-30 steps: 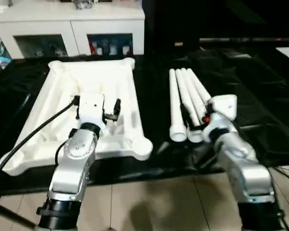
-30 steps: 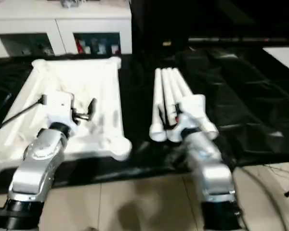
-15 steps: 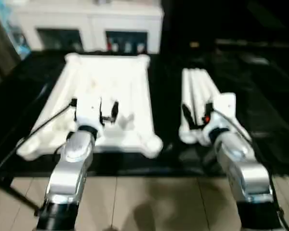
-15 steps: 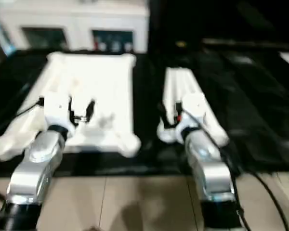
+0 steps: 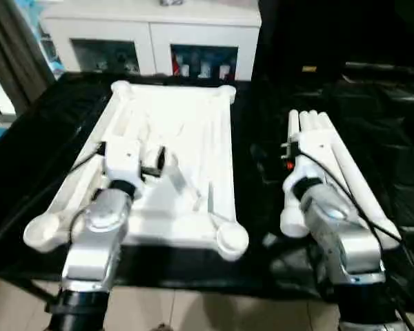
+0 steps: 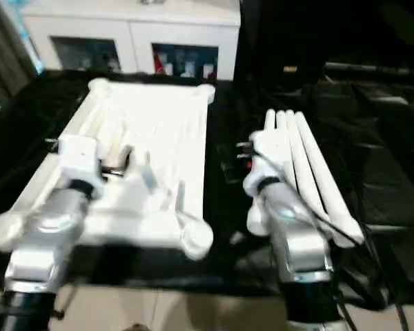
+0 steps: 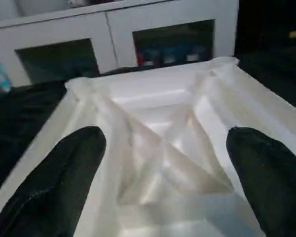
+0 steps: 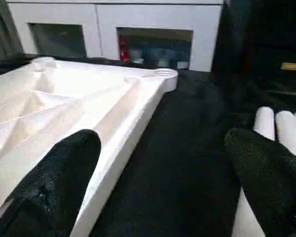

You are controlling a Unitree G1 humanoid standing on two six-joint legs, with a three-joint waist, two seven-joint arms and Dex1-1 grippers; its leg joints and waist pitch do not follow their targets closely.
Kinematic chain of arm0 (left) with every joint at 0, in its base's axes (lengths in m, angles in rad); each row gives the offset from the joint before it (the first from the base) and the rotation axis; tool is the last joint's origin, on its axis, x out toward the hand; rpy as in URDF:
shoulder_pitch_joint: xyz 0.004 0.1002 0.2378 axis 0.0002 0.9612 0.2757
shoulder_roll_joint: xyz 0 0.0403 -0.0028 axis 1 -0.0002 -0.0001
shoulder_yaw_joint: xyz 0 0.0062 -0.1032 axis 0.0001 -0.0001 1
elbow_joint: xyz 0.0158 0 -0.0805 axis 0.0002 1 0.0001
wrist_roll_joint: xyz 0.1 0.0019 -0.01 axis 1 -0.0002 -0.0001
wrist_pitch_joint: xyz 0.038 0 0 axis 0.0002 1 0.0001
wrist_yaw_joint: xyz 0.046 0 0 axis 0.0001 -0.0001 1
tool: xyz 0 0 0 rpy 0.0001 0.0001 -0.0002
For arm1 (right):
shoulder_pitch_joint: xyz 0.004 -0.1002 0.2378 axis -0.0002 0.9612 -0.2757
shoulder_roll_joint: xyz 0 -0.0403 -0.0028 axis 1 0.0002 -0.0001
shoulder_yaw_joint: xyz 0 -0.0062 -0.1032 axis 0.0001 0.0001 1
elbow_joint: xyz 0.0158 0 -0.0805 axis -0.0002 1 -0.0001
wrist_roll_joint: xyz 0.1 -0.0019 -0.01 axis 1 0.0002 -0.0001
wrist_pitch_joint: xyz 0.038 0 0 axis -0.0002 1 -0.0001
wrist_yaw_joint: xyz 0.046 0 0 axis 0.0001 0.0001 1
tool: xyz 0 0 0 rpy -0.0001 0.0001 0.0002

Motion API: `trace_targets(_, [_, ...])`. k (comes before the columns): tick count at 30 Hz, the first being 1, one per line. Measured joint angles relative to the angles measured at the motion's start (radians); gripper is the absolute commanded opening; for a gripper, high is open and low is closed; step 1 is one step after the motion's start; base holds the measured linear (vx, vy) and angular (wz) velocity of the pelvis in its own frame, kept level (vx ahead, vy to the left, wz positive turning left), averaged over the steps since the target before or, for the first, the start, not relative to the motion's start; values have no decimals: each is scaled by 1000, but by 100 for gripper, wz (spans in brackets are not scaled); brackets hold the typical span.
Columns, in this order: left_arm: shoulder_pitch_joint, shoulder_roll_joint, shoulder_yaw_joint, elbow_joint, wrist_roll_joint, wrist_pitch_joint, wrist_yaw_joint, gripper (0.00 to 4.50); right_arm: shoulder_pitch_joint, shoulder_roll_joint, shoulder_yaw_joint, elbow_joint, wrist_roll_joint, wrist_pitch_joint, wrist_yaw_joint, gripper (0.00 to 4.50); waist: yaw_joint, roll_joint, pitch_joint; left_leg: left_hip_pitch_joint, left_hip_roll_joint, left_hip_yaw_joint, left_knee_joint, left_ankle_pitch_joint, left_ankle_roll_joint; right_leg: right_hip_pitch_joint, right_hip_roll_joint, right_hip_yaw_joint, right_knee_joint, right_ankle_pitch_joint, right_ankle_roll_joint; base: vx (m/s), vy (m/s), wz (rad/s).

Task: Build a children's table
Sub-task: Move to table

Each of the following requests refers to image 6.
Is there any grey brown curtain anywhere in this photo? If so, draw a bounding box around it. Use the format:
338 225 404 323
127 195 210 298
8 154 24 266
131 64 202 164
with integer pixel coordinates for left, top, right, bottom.
0 0 34 103

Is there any white plastic table leg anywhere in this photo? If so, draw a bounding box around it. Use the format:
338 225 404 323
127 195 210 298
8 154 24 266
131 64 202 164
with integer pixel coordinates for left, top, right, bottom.
285 108 353 248
275 109 342 248
246 109 279 237
295 109 366 244

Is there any black fabric backdrop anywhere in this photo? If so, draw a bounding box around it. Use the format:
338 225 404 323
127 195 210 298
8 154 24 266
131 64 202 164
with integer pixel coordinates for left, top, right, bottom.
234 0 414 87

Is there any blue white patterned strip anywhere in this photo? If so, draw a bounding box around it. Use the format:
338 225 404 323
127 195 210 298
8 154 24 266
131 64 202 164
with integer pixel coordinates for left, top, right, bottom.
16 0 45 74

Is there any white plastic table top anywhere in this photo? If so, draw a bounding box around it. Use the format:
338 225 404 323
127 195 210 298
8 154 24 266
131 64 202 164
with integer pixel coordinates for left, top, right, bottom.
0 77 217 262

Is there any black mat cloth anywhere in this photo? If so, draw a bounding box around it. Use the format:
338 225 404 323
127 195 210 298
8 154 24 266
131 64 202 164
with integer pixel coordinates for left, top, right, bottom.
0 68 414 304

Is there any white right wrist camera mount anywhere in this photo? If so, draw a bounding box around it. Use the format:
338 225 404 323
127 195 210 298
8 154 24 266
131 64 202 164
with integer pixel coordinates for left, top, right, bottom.
243 130 289 199

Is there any white glass door cabinet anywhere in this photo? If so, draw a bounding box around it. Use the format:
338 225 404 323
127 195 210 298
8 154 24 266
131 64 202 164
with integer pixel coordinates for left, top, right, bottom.
20 0 242 82

